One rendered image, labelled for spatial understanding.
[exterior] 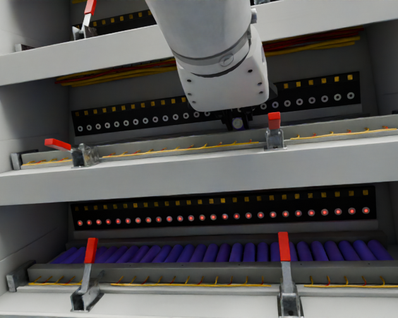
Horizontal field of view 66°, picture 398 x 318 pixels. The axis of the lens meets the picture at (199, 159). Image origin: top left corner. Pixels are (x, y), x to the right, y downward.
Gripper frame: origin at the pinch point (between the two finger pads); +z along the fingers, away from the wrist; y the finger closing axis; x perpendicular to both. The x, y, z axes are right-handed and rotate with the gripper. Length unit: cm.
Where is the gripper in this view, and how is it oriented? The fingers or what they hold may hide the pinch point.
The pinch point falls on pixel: (236, 115)
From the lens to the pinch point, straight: 46.1
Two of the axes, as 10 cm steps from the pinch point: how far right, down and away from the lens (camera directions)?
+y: -9.6, 0.9, 2.5
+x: 0.0, 9.3, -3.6
